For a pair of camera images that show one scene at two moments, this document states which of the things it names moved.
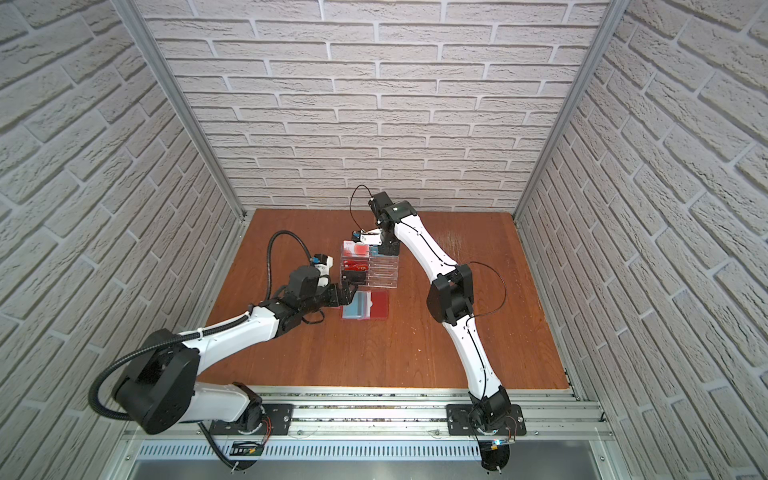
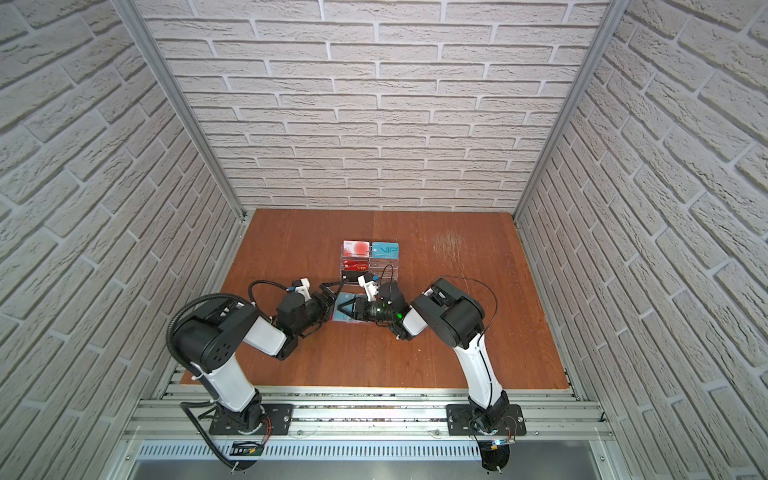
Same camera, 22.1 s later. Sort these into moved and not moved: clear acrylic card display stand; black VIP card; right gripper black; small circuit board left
Moved: right gripper black
Not moved: small circuit board left; black VIP card; clear acrylic card display stand
